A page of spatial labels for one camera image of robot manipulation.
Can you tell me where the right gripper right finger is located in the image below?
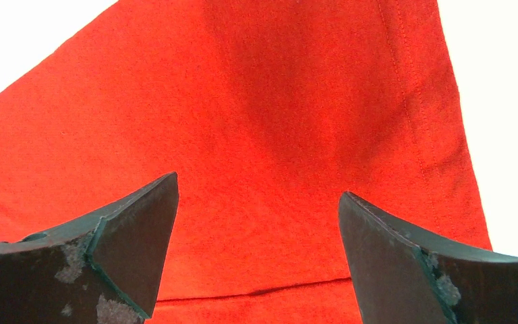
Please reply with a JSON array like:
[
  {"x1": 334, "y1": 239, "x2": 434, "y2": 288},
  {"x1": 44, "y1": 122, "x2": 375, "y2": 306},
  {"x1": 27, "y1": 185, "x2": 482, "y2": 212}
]
[{"x1": 339, "y1": 192, "x2": 518, "y2": 324}]

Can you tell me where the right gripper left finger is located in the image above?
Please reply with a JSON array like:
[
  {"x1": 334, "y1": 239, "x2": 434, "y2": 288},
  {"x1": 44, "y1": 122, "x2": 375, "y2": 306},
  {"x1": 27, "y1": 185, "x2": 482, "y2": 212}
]
[{"x1": 0, "y1": 172, "x2": 179, "y2": 323}]

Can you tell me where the red t shirt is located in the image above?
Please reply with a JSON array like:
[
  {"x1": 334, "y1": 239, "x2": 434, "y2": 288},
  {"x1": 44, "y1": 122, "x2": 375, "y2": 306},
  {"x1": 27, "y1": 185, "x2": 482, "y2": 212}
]
[{"x1": 0, "y1": 1, "x2": 491, "y2": 323}]

